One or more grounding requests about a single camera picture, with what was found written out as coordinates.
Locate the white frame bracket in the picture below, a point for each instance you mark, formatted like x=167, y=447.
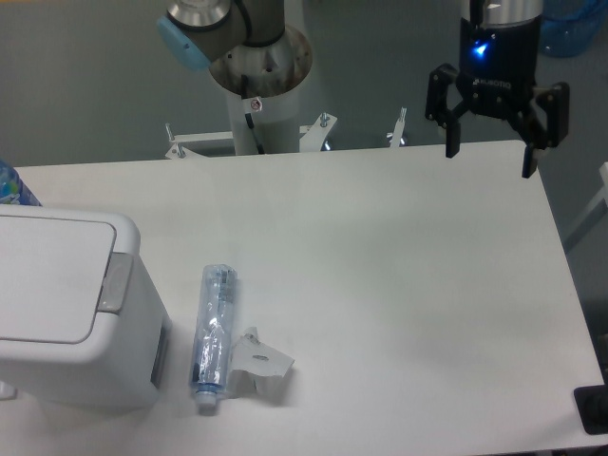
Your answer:
x=208, y=145
x=397, y=137
x=316, y=136

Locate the black device at edge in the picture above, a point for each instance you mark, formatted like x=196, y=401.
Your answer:
x=592, y=406

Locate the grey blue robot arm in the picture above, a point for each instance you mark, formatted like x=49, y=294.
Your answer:
x=198, y=33

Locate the blue labelled bottle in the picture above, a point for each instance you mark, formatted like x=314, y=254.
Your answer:
x=13, y=190

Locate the white frame bracket right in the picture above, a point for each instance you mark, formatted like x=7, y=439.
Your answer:
x=397, y=137

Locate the white frame bracket middle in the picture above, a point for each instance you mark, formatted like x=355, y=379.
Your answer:
x=316, y=136

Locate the white frame bracket left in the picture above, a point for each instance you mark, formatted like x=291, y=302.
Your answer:
x=208, y=145

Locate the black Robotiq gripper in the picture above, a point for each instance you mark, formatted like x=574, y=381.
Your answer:
x=496, y=79

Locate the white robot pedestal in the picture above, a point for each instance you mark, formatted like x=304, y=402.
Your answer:
x=261, y=86

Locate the crushed clear plastic bottle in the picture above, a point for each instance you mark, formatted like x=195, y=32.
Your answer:
x=213, y=336

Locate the white stand at right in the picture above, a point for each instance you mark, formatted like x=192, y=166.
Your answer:
x=591, y=214

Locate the blue water jug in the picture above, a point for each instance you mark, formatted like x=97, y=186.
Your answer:
x=569, y=27

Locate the white push-lid trash can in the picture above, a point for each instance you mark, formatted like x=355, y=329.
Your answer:
x=82, y=322

